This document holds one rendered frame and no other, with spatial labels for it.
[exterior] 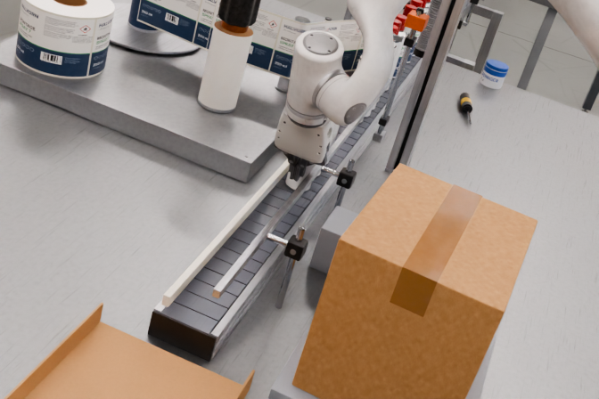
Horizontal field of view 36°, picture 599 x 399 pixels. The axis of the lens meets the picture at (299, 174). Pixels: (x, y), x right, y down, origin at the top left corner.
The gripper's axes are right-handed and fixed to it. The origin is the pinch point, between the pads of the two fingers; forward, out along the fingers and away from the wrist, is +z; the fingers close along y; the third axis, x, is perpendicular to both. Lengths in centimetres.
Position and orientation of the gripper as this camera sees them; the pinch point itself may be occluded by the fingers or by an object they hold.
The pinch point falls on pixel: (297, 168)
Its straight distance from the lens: 177.7
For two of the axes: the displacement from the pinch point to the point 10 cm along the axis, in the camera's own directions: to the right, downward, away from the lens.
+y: -9.2, -3.6, 1.8
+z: -1.2, 6.7, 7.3
